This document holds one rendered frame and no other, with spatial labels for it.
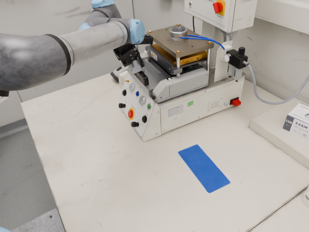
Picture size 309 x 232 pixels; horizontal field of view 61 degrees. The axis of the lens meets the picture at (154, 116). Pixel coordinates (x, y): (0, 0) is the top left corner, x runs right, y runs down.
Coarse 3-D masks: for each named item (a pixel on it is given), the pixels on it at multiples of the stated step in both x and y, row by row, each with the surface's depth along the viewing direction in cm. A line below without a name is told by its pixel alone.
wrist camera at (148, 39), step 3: (144, 36) 105; (147, 36) 105; (150, 36) 106; (144, 39) 104; (147, 39) 104; (150, 39) 105; (141, 42) 104; (144, 42) 104; (147, 42) 105; (150, 42) 106
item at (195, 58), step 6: (156, 48) 118; (162, 48) 117; (162, 54) 113; (168, 54) 112; (192, 54) 111; (198, 54) 111; (204, 54) 112; (174, 60) 108; (180, 60) 108; (186, 60) 109; (192, 60) 110; (198, 60) 112; (204, 60) 114; (174, 66) 108; (186, 66) 111
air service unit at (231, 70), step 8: (224, 48) 106; (240, 48) 99; (224, 56) 105; (232, 56) 103; (240, 56) 100; (232, 64) 104; (240, 64) 101; (248, 64) 99; (232, 72) 108; (240, 72) 104
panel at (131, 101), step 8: (128, 80) 128; (128, 88) 128; (136, 88) 122; (128, 96) 128; (136, 96) 122; (128, 104) 128; (136, 104) 121; (144, 104) 115; (152, 104) 110; (136, 112) 121; (144, 112) 115; (136, 120) 121; (136, 128) 121; (144, 128) 114
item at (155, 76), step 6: (144, 60) 120; (150, 66) 116; (150, 72) 118; (156, 72) 112; (138, 78) 115; (150, 78) 115; (156, 78) 114; (162, 78) 114; (150, 84) 111; (156, 84) 111; (144, 90) 112; (150, 90) 108
